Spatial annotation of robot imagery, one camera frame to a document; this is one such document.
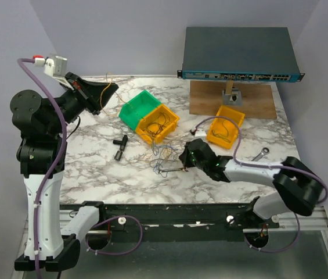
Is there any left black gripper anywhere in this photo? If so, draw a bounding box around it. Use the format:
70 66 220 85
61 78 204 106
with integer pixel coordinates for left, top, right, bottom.
47 71 118 136

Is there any yellow wire with bands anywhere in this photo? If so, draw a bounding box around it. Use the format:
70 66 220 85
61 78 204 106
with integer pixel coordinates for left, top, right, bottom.
98 72 132 117

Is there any cable bundle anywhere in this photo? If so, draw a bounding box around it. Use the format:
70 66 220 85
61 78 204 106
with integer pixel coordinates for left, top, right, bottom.
149 139 182 178

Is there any thin dark purple wire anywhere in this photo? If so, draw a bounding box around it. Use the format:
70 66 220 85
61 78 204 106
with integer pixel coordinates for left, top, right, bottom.
145 112 176 139

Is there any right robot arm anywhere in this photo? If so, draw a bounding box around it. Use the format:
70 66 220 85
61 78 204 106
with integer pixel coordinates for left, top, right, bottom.
179 139 326 228

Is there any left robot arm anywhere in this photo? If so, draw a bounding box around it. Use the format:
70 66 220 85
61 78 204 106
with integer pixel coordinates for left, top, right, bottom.
10 73 118 272

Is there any yellow bin right side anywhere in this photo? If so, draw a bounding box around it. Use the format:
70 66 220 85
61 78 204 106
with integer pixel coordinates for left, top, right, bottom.
206 105 245 149

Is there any green plastic bin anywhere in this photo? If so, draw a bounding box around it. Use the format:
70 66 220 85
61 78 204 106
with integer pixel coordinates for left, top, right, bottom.
118 90 161 131

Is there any open-end silver wrench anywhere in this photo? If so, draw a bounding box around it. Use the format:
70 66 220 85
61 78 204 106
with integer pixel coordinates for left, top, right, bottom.
156 167 187 174

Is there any yellow bin beside green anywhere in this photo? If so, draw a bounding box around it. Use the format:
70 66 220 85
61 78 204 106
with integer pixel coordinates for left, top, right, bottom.
135 104 180 145

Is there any black T-shaped tool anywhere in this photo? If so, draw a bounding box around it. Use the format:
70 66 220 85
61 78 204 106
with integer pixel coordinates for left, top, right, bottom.
113 135 128 161

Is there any wooden board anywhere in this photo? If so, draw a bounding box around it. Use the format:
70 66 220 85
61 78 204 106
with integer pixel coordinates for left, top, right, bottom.
189 80 277 119

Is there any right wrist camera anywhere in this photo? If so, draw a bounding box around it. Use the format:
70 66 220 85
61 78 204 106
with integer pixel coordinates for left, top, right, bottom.
193 128 207 139

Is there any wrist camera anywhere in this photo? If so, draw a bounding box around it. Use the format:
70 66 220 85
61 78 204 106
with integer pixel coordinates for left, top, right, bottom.
193 128 207 139
33 54 68 80

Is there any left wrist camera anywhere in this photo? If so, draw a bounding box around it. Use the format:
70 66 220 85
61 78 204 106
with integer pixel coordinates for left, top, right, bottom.
33 54 68 80

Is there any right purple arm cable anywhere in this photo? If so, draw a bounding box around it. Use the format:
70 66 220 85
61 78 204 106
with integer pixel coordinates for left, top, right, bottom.
192 115 328 253

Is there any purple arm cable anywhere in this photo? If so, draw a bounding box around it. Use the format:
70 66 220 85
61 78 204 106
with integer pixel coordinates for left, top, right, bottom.
17 58 144 279
192 115 328 253

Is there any grey stand bracket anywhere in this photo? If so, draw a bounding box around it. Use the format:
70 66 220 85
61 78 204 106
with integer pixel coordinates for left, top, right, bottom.
222 80 242 106

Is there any ratchet ring wrench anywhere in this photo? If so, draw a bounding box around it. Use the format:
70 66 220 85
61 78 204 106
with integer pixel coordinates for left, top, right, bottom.
253 147 269 162

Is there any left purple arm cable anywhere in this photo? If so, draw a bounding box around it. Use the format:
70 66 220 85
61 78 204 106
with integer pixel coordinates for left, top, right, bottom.
17 58 144 279

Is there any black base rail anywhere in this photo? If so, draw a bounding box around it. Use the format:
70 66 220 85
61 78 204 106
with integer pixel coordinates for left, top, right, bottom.
60 197 280 244

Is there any network switch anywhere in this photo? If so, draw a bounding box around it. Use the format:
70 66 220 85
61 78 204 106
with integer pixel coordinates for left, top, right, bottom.
177 27 305 83

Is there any aluminium frame rail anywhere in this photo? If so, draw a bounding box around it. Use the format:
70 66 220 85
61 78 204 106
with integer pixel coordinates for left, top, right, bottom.
9 76 328 279

